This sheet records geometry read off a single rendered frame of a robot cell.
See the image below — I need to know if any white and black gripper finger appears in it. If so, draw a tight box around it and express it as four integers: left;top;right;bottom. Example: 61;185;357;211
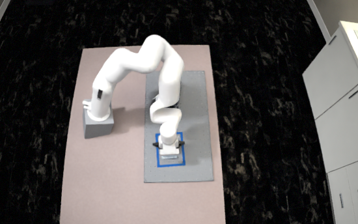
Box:
177;141;185;148
152;142;161;149

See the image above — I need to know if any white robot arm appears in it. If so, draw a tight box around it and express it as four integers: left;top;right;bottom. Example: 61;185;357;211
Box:
83;35;184;156

